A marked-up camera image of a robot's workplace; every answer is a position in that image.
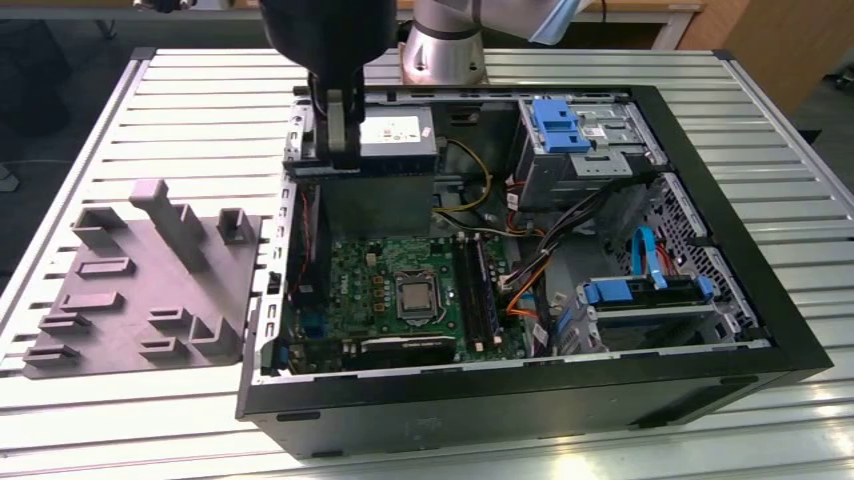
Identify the yellow wire bundle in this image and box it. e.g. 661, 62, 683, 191
431, 138, 532, 237

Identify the green motherboard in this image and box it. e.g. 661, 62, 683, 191
282, 232, 539, 375

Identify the grey parts rack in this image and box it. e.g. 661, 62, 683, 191
18, 178, 266, 382

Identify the CPU socket metal cover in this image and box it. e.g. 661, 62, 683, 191
392, 269, 447, 329

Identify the wooden cabinet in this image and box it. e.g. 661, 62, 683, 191
676, 0, 854, 119

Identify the silver CPU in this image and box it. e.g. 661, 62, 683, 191
397, 283, 436, 312

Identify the black open PC case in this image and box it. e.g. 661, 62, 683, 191
233, 83, 836, 459

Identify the blue SATA cable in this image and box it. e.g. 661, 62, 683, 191
628, 225, 672, 292

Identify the hard disk in blue carrier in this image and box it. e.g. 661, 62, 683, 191
576, 277, 720, 312

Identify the blue plastic drive latch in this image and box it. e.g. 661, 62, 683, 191
531, 98, 595, 154

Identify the metal disk bay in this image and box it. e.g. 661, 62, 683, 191
552, 277, 766, 357

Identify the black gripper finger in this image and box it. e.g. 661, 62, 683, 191
307, 73, 368, 171

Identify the blue RAM stick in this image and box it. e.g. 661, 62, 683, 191
281, 155, 365, 179

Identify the black wire bundle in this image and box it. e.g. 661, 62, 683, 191
499, 172, 660, 292

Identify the grey power supply unit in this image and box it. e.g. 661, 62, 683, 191
303, 104, 441, 239

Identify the black chair base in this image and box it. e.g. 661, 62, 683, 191
824, 62, 854, 92

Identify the orange wire bundle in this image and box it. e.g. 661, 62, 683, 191
503, 248, 556, 319

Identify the metal drive cage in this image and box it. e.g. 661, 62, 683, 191
516, 97, 668, 211

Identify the black graphics card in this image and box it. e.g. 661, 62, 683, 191
343, 333, 461, 372

